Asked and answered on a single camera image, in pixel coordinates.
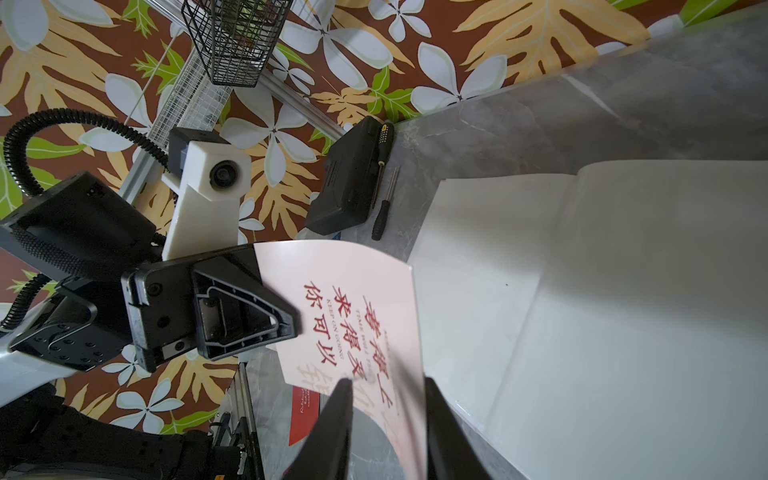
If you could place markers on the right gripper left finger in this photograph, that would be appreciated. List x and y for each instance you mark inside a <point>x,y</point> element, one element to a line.
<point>325,453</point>

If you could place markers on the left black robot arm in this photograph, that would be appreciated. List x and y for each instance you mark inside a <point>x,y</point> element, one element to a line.
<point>39,434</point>

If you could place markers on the black screwdriver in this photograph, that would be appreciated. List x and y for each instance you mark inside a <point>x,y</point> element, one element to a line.
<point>383,214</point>

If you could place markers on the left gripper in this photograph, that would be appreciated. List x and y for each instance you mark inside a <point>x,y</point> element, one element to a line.
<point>83,237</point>

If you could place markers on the aluminium frame post left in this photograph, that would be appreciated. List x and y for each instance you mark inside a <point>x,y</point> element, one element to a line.
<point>144,170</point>

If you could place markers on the white wire basket left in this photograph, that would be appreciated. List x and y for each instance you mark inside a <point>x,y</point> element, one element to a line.
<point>193,101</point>

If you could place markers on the black plastic case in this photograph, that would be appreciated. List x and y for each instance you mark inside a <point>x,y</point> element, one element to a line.
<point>351,175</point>

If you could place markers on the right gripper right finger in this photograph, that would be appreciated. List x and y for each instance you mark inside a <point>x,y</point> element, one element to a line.
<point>449,453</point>

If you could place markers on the black wire basket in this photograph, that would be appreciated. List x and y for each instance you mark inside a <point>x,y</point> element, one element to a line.
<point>235,38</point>

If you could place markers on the pink card red text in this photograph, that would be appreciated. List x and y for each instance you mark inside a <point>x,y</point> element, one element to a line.
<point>358,320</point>

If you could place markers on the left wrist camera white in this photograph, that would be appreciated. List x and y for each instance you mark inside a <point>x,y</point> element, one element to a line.
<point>209,176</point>

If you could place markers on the yellow handled screwdriver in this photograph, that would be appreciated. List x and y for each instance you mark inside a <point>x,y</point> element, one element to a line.
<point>384,148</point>

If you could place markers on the red card cursive script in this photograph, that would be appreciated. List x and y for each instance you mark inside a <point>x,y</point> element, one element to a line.
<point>305,411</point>

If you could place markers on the white photo album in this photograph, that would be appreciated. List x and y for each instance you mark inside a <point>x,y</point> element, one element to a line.
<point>610,324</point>

